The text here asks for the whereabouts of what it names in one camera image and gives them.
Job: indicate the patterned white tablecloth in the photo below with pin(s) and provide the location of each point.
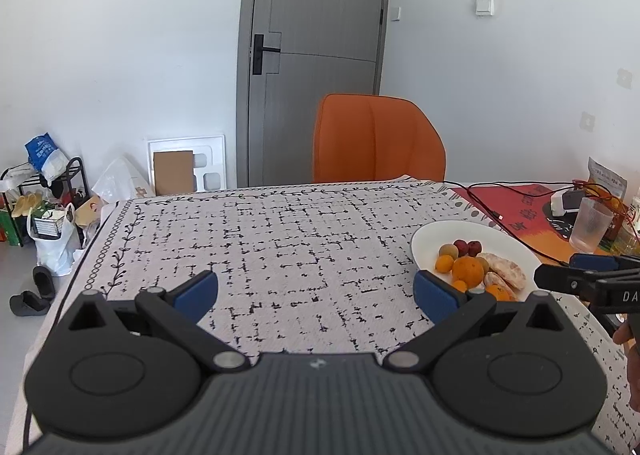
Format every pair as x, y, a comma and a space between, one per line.
300, 235

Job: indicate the person's right hand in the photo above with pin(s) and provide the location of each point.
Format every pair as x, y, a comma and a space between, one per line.
629, 335

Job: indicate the small orange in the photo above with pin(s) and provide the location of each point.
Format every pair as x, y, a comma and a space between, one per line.
444, 263
459, 286
496, 293

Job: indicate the orange chair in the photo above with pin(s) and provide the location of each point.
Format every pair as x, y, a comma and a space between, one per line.
375, 140

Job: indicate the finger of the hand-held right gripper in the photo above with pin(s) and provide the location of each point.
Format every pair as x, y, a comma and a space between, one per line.
555, 277
592, 261

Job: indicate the white shopping bag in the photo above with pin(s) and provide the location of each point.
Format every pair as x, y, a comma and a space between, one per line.
52, 247

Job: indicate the dark red fruit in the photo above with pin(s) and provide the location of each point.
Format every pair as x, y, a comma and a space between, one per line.
460, 246
473, 248

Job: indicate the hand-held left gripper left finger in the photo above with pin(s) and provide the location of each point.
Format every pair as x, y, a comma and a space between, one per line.
197, 295

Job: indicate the white brown paper bag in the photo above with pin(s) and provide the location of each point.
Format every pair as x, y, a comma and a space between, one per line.
91, 212

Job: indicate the grey door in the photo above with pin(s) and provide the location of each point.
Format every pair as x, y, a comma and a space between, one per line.
320, 10

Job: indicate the white plate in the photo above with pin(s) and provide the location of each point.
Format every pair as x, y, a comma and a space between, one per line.
430, 242

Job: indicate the black slipper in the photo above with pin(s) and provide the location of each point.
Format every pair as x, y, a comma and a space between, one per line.
44, 281
27, 305

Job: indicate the clear white plastic bag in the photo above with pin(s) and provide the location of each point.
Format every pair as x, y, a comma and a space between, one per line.
120, 180

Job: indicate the white electronic device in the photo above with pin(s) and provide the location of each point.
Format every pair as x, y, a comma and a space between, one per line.
567, 202

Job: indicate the peeled pomelo segment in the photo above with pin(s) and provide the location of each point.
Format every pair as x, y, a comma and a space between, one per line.
498, 281
506, 267

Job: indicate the brown cardboard sheet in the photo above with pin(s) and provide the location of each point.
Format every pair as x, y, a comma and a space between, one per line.
172, 172

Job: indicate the blue plastic bag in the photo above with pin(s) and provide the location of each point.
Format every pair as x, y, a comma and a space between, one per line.
42, 150

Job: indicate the white foam board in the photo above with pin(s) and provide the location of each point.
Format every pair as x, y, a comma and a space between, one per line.
210, 160

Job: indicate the black metal rack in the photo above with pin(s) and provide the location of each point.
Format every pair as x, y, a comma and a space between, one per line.
77, 175

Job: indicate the yellow slipper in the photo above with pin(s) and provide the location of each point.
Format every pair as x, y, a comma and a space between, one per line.
21, 207
35, 200

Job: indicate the large orange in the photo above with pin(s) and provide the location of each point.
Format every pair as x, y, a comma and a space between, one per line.
468, 269

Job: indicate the brown longan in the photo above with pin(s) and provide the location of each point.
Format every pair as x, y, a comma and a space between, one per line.
446, 250
482, 264

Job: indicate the white light switch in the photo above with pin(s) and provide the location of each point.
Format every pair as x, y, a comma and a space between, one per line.
395, 13
483, 5

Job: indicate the grey printed packet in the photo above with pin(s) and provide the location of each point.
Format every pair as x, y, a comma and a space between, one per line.
607, 177

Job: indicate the clear ribbed glass cup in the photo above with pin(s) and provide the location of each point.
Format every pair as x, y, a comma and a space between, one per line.
592, 230

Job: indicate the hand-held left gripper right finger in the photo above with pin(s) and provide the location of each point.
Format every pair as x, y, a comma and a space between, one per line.
435, 296

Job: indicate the green box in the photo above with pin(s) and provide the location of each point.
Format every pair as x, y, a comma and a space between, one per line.
7, 227

